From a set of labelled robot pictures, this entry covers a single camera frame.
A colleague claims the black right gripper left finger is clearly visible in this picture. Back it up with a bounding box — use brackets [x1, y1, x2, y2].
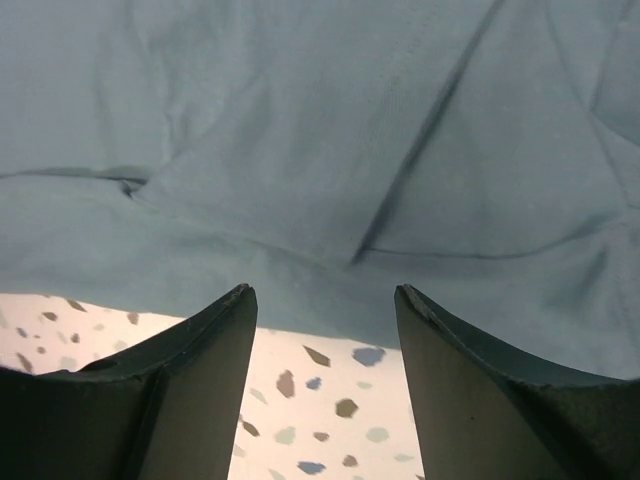
[1, 284, 257, 480]

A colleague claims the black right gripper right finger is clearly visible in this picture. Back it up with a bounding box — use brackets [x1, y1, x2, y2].
[394, 285, 639, 480]

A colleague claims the blue t-shirt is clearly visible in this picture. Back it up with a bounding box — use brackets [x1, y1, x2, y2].
[1, 1, 639, 378]

